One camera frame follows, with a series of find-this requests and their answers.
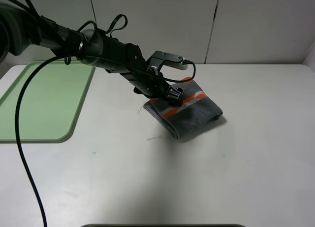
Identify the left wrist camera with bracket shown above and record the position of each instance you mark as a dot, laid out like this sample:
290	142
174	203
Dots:
159	58

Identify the grey towel with orange stripe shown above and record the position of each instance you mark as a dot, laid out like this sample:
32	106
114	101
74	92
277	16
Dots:
195	112

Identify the light green plastic tray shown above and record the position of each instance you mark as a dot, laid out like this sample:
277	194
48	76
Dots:
52	102

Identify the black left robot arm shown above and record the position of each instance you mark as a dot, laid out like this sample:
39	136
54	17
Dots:
21	26

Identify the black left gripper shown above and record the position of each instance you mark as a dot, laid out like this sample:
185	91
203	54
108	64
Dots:
147	82

